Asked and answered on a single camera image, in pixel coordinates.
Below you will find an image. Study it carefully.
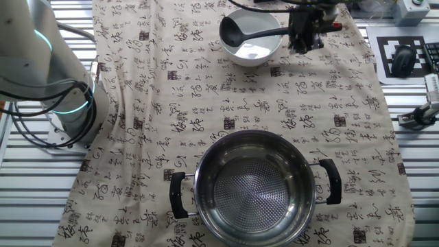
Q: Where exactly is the clear plastic container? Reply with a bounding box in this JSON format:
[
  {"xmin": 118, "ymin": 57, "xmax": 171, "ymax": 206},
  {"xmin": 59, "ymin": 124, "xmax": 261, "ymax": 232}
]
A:
[{"xmin": 355, "ymin": 0, "xmax": 394, "ymax": 20}]

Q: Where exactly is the black ladle with red tip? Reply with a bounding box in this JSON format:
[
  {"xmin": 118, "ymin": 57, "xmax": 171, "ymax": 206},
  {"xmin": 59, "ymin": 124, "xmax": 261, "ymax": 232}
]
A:
[{"xmin": 219, "ymin": 15, "xmax": 344, "ymax": 49}]

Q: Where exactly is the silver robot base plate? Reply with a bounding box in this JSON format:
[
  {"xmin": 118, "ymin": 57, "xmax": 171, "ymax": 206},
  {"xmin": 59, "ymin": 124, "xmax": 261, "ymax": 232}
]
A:
[{"xmin": 46, "ymin": 118, "xmax": 92, "ymax": 156}]

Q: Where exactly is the black computer mouse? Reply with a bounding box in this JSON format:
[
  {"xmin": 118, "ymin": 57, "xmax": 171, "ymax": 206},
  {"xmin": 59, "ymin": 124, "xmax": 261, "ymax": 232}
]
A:
[{"xmin": 390, "ymin": 44, "xmax": 418, "ymax": 78}]

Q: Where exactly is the small silver camera on clamp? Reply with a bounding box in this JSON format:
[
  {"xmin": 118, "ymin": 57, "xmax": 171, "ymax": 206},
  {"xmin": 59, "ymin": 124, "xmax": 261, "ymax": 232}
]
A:
[{"xmin": 397, "ymin": 73, "xmax": 439, "ymax": 132}]

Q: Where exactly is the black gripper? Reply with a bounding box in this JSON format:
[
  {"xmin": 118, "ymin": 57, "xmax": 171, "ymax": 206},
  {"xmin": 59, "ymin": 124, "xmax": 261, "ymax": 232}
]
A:
[{"xmin": 287, "ymin": 3, "xmax": 341, "ymax": 55}]

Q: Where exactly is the grey box with dark button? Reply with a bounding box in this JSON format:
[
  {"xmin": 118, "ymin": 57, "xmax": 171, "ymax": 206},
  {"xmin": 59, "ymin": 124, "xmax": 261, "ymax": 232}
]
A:
[{"xmin": 392, "ymin": 0, "xmax": 431, "ymax": 27}]

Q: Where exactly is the black and white marker sheet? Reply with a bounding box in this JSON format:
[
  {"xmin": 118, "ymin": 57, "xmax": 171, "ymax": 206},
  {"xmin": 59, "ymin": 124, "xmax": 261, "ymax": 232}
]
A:
[{"xmin": 365, "ymin": 25, "xmax": 434, "ymax": 86}]

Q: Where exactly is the black keyboard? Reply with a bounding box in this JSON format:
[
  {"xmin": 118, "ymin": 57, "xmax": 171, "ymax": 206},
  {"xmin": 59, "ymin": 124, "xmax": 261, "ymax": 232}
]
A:
[{"xmin": 422, "ymin": 42, "xmax": 439, "ymax": 75}]

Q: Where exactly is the steel pot with black handles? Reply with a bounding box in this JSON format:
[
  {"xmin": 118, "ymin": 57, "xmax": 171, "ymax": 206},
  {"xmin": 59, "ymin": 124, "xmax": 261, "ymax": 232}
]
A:
[{"xmin": 169, "ymin": 129, "xmax": 343, "ymax": 247}]

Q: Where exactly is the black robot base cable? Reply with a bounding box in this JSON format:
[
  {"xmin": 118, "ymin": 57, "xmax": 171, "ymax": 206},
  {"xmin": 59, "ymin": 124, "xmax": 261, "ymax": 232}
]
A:
[{"xmin": 0, "ymin": 79, "xmax": 99, "ymax": 149}]

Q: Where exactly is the beige calligraphy print tablecloth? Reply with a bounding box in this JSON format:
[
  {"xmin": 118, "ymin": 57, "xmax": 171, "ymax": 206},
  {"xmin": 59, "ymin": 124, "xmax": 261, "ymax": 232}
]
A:
[{"xmin": 51, "ymin": 0, "xmax": 416, "ymax": 247}]

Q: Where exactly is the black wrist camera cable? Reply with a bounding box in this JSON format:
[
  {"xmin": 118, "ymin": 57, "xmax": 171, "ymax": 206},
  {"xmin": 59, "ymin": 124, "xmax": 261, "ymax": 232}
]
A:
[{"xmin": 228, "ymin": 0, "xmax": 292, "ymax": 14}]

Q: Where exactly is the grey cable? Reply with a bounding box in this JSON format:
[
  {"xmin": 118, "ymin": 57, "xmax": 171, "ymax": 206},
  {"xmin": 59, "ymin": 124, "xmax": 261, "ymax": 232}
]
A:
[{"xmin": 56, "ymin": 21, "xmax": 96, "ymax": 44}]

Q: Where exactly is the white ceramic bowl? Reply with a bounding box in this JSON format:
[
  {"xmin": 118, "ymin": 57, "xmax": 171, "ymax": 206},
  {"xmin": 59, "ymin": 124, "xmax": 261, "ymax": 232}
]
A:
[{"xmin": 218, "ymin": 7, "xmax": 284, "ymax": 68}]

